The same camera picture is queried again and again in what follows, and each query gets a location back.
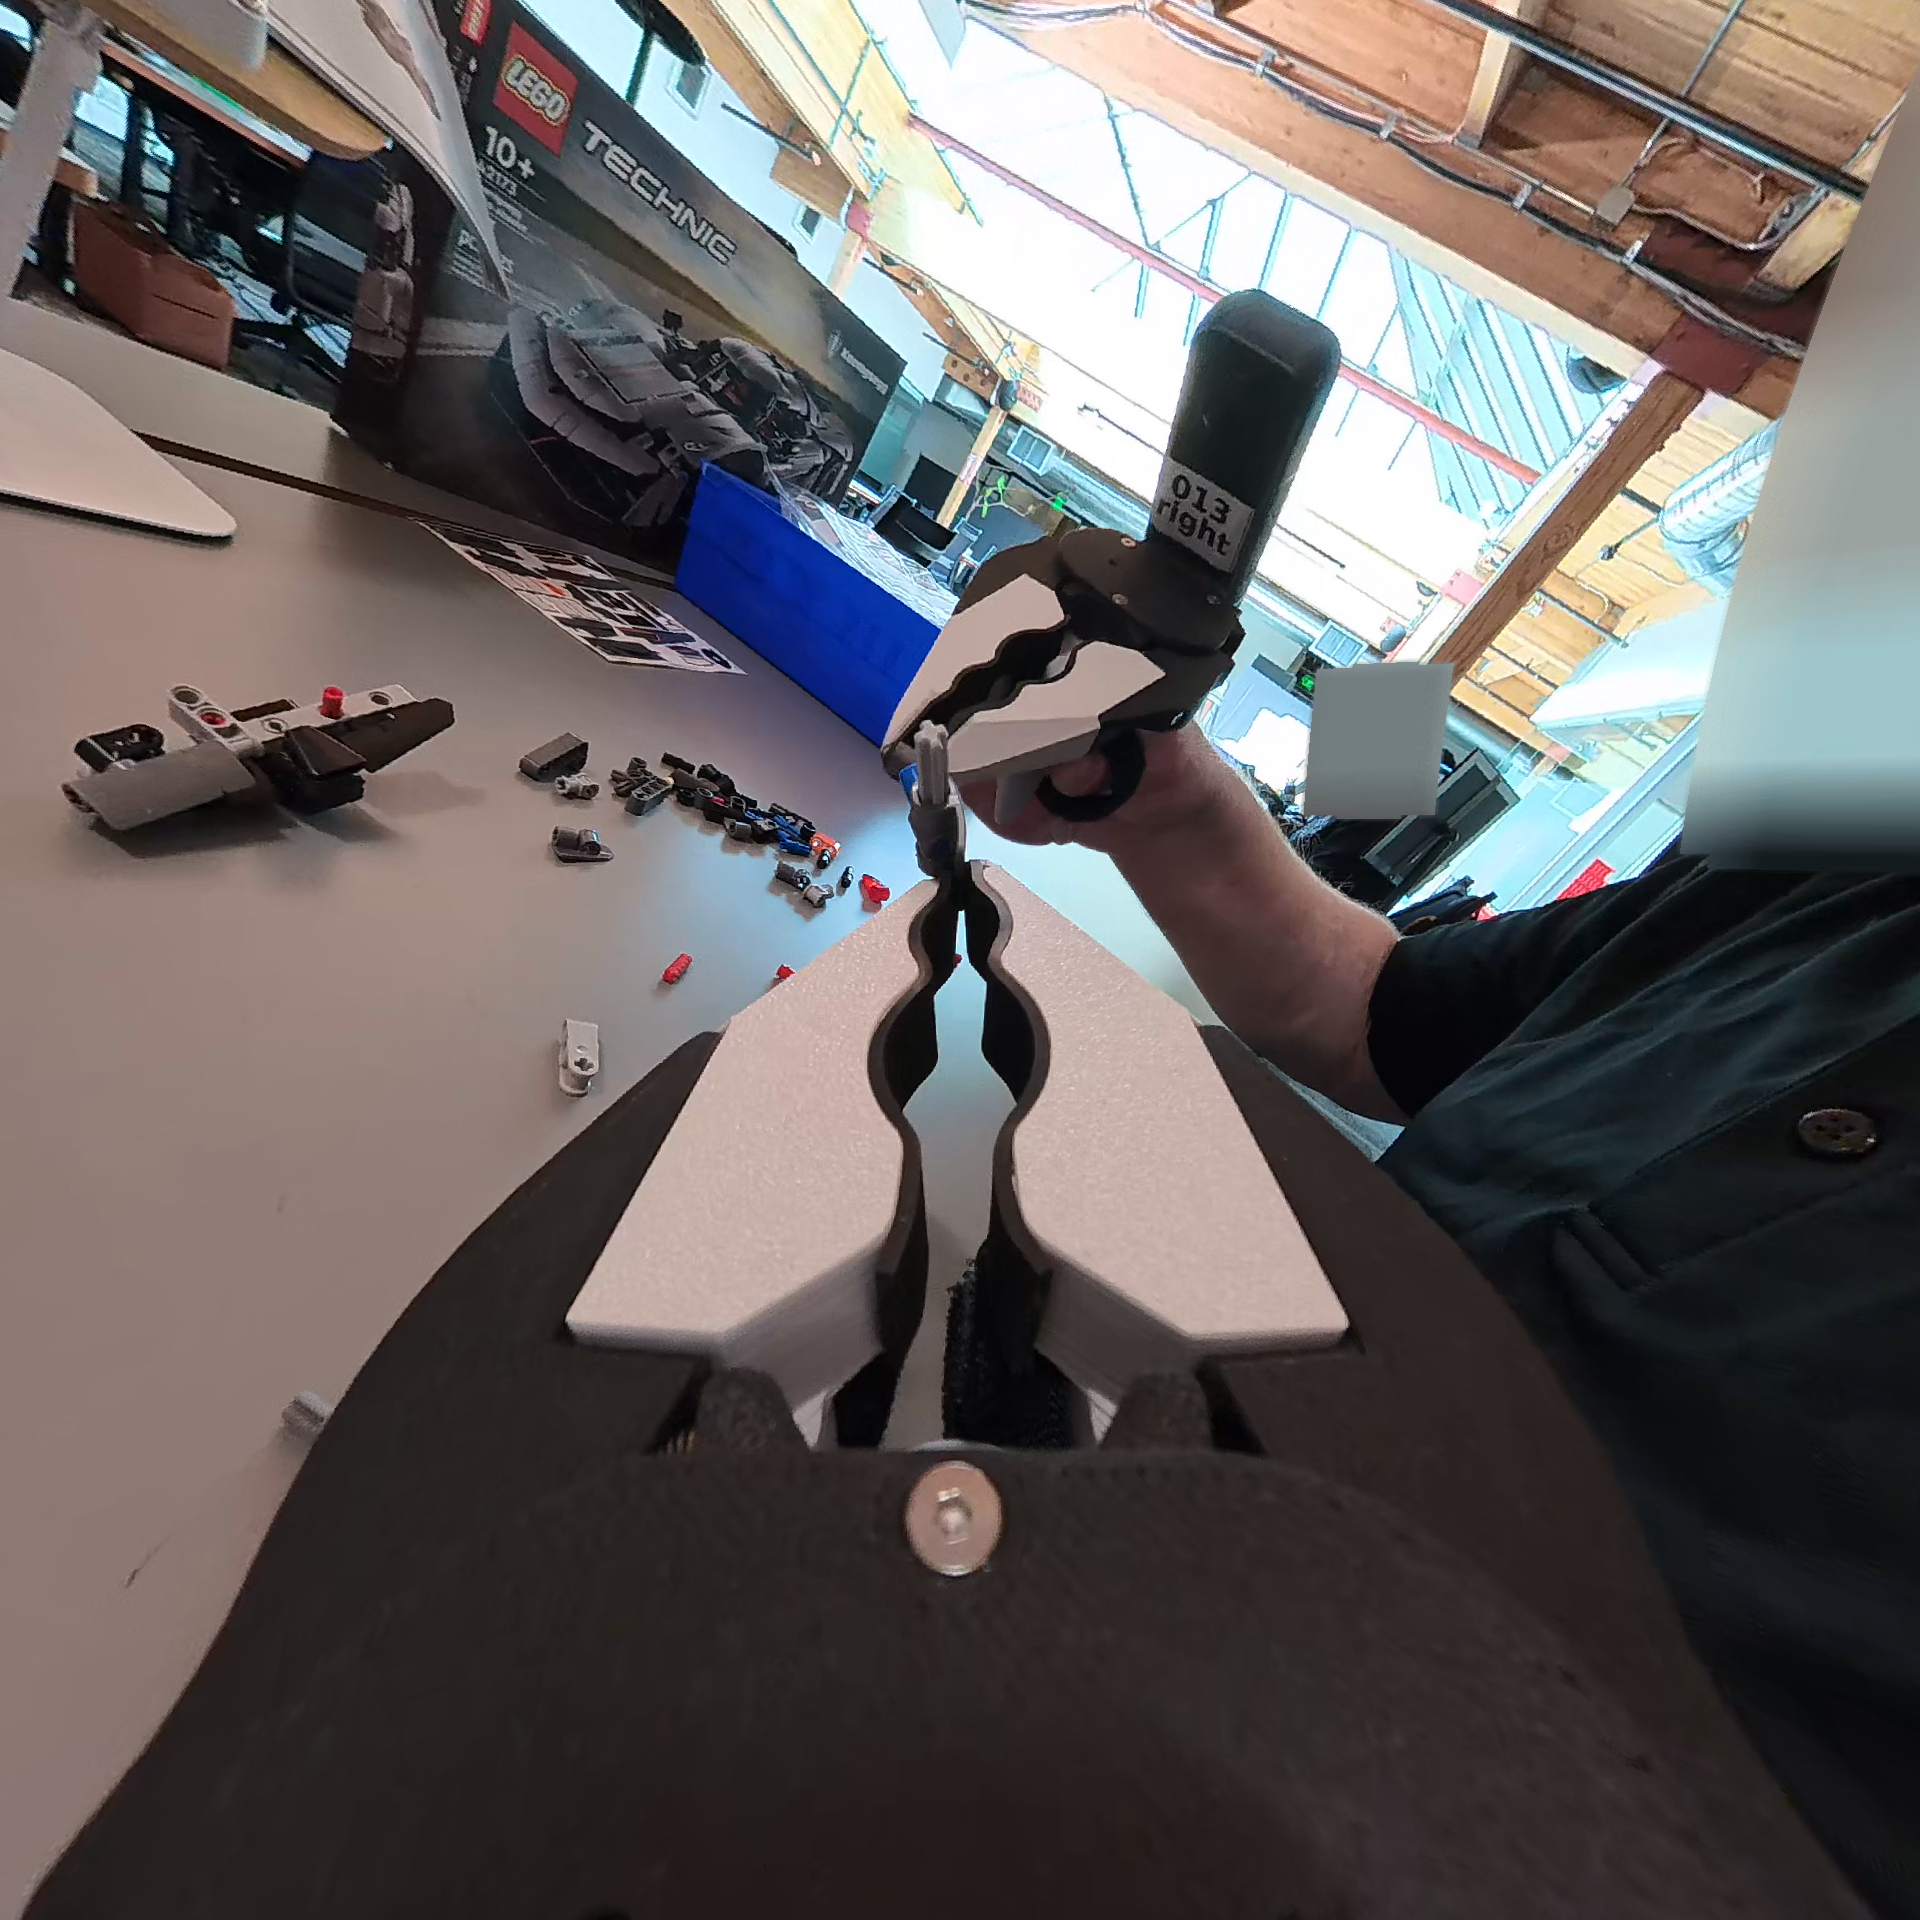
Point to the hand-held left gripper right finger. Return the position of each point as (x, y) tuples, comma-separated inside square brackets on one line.
[(1170, 1185)]

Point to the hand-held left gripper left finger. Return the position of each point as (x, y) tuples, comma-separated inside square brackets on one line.
[(749, 1171)]

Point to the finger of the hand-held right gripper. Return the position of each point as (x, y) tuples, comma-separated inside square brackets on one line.
[(1050, 720), (989, 630)]

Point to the grey axle connector lego assembly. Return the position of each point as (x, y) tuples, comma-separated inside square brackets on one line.
[(932, 820)]

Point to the pile of small lego pieces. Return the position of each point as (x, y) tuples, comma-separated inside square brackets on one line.
[(721, 811)]

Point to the person's right forearm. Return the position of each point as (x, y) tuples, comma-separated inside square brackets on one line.
[(1319, 974)]

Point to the light grey lego beam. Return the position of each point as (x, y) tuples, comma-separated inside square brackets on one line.
[(579, 1054)]

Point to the dark grey lego wedge piece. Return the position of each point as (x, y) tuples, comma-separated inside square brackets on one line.
[(580, 845)]

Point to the black lego set box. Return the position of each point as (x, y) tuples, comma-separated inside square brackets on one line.
[(628, 347)]

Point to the small grey lego pin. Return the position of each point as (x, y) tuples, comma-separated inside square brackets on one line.
[(307, 1412)]

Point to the black grey lego wing assembly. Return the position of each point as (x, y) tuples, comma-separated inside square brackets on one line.
[(225, 758)]

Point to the person's right hand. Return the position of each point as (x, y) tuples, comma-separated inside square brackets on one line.
[(1201, 796)]

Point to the clear plastic bags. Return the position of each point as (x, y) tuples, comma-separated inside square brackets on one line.
[(856, 534)]

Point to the red ceiling pipe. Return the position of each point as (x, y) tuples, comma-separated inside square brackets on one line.
[(1440, 405)]

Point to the blue plastic bin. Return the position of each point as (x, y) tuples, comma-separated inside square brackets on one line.
[(795, 600)]

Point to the black white sticker sheet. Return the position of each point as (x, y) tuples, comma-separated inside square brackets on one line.
[(599, 600)]

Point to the white instruction booklet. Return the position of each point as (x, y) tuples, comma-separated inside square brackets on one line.
[(404, 89)]

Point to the white stand base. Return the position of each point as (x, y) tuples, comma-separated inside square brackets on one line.
[(89, 452)]

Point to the silver ventilation duct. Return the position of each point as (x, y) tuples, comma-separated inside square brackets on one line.
[(1716, 487)]

